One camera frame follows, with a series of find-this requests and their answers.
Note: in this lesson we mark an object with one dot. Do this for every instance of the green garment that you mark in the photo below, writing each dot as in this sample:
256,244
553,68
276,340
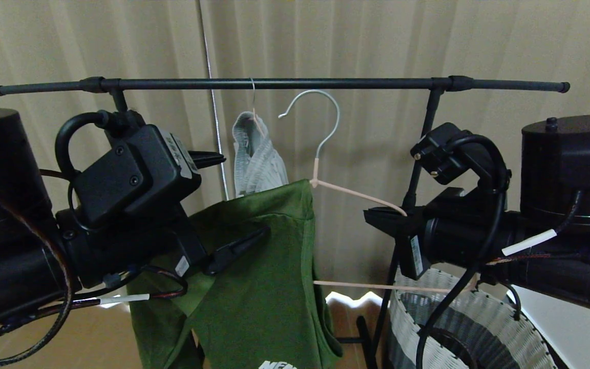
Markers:
264,307

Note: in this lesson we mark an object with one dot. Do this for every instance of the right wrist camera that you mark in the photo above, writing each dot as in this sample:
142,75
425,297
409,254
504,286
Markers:
443,154

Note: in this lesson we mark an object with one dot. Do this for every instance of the pale grey shorts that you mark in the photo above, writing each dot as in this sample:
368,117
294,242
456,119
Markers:
259,164

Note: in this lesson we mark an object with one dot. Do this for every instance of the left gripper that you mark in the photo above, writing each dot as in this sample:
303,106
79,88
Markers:
18,287

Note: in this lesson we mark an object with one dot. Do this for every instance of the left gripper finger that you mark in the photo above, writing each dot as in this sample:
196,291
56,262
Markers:
233,253
205,159

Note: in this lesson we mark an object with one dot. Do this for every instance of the pink clothes hanger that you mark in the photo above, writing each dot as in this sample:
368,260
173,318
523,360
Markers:
252,95
316,169

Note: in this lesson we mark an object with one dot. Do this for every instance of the black clothes rack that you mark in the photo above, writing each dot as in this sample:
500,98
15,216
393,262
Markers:
325,83

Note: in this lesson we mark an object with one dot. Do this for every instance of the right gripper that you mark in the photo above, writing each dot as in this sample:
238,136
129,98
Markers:
459,241

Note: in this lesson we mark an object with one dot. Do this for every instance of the white laundry basket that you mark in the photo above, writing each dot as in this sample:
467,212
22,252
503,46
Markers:
510,328

